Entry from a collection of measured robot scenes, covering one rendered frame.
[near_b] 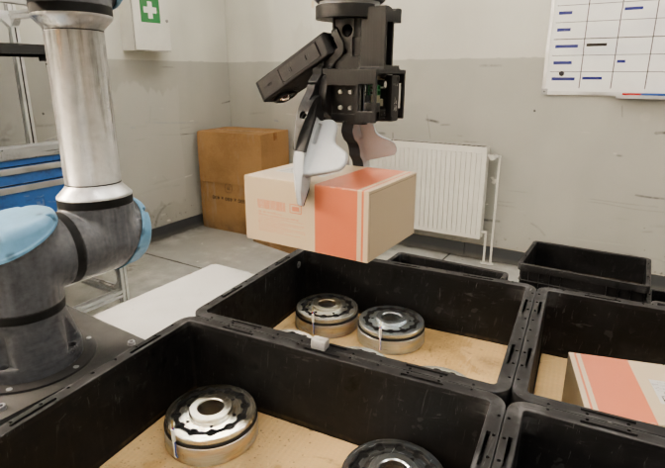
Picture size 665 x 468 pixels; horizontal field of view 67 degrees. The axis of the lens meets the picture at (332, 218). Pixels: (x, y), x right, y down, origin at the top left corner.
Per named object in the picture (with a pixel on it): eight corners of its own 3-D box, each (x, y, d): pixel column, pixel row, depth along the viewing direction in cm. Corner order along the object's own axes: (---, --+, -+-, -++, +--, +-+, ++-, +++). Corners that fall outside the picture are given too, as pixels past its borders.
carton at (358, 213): (246, 237, 60) (243, 174, 58) (305, 214, 69) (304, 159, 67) (367, 263, 52) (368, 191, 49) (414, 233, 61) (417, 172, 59)
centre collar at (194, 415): (179, 416, 57) (178, 411, 57) (211, 393, 61) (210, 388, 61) (211, 430, 55) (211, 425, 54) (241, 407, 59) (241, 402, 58)
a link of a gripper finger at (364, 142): (399, 187, 62) (382, 128, 56) (356, 181, 65) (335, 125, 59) (408, 169, 64) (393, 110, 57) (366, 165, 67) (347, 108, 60)
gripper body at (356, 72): (372, 131, 50) (376, -1, 47) (301, 126, 54) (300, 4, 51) (404, 125, 56) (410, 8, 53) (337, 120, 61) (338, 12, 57)
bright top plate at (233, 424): (145, 423, 56) (144, 420, 56) (211, 379, 65) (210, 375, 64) (212, 458, 51) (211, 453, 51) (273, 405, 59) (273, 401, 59)
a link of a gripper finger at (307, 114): (297, 144, 50) (325, 68, 52) (285, 143, 51) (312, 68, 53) (319, 165, 54) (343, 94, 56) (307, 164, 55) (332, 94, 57)
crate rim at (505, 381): (190, 329, 67) (188, 313, 66) (302, 258, 93) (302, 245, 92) (507, 417, 50) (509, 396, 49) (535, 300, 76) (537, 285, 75)
